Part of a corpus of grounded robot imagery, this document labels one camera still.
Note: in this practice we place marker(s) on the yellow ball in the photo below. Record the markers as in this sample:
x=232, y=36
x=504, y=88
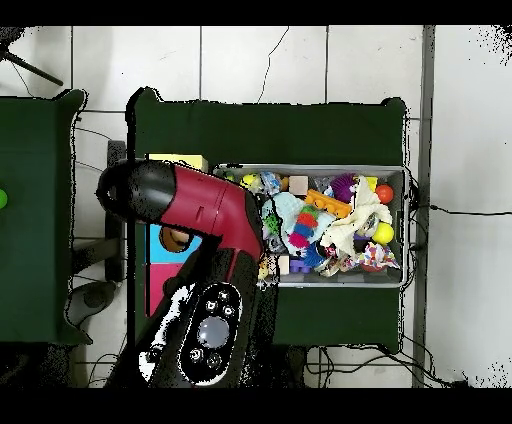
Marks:
x=383, y=233

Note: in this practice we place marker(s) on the mint green waffle cloth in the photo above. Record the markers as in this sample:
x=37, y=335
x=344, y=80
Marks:
x=290, y=206

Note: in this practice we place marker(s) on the small bright green object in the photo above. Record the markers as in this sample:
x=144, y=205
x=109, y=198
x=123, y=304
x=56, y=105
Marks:
x=2, y=198

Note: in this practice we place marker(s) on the small wooden cube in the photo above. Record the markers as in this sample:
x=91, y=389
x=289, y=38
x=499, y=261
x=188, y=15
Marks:
x=284, y=264
x=298, y=185

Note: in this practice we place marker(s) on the dark green table cloth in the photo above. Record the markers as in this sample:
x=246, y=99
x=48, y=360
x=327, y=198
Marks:
x=280, y=128
x=36, y=160

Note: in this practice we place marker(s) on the small orange ball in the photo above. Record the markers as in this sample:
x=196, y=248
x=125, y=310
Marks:
x=384, y=193

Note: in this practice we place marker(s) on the black tripod leg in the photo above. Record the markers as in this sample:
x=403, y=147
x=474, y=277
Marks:
x=36, y=70

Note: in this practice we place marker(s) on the wooden box with three holes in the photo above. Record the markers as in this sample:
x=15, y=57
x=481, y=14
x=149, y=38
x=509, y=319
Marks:
x=160, y=276

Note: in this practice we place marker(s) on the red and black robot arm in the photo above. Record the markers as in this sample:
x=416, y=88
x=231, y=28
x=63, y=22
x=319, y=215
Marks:
x=208, y=208

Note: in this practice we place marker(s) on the purple spiky monster toy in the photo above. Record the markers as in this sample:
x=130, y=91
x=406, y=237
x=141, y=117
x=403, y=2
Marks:
x=343, y=187

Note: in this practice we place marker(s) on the cream waffle cloth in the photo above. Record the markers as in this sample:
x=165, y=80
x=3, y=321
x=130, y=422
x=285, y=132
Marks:
x=360, y=216

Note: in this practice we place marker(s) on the grey rounded base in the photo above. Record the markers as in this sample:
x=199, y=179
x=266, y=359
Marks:
x=92, y=298

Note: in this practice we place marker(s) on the orange plastic building block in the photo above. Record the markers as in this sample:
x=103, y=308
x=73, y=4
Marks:
x=328, y=204

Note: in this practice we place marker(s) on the colourful dotted cloth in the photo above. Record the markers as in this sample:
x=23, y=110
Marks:
x=376, y=256

